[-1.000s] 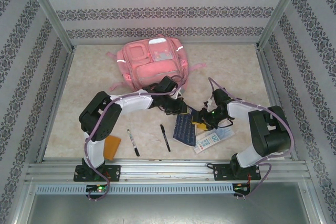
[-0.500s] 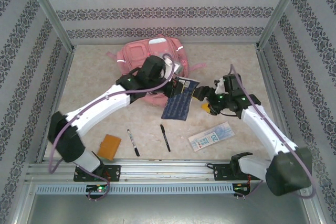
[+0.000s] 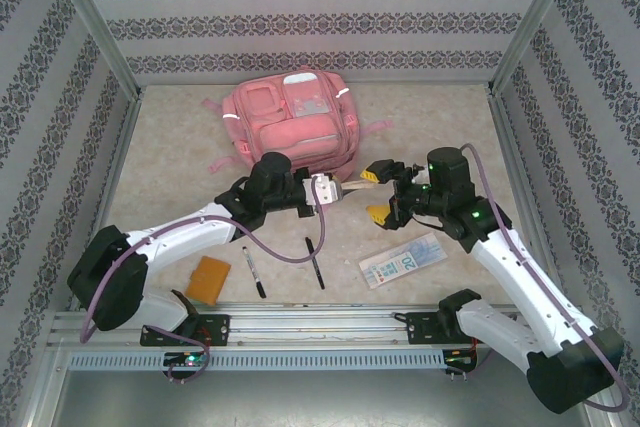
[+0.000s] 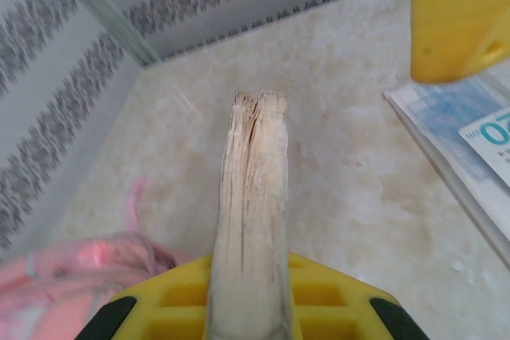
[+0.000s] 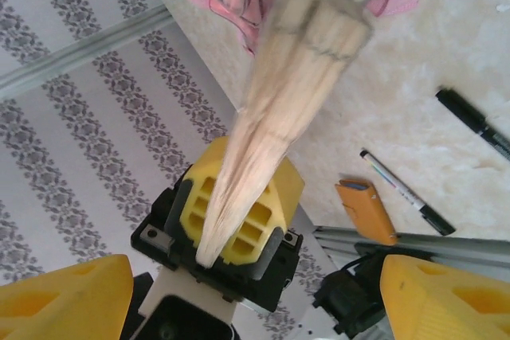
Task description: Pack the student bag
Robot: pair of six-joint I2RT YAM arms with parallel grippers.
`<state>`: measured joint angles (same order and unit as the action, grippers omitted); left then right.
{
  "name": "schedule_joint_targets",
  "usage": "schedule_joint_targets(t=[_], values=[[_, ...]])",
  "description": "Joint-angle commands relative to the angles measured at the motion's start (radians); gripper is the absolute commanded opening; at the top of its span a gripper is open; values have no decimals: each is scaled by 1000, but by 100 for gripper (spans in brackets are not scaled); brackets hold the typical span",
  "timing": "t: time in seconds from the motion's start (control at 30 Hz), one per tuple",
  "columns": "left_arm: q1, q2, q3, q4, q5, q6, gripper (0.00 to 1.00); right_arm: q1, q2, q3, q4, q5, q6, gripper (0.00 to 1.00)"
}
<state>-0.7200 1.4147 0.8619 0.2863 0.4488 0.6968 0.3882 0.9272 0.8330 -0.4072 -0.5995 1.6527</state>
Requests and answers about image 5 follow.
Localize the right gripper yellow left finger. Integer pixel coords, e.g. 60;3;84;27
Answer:
0;254;135;340

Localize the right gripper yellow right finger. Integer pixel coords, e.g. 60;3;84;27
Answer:
380;254;510;340

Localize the orange wallet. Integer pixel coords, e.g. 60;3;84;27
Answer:
334;178;399;246

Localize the white pen with black cap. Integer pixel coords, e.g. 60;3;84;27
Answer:
359;149;456;236

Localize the black marker pen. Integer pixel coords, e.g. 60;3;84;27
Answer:
434;88;510;158

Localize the aluminium mounting rail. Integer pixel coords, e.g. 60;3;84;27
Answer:
312;226;383;256

